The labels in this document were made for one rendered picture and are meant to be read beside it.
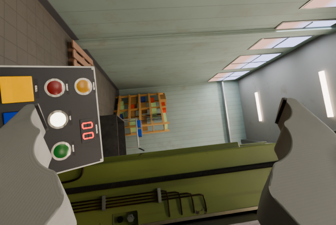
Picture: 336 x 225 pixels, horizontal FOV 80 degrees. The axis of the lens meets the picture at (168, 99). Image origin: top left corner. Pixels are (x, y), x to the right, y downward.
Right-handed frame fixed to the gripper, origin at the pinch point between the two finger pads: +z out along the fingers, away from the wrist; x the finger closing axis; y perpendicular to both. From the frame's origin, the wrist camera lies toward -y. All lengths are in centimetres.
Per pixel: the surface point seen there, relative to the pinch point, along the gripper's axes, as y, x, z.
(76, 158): 46, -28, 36
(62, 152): 43, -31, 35
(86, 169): 65, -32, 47
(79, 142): 42, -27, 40
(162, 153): 96, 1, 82
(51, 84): 24, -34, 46
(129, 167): 66, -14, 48
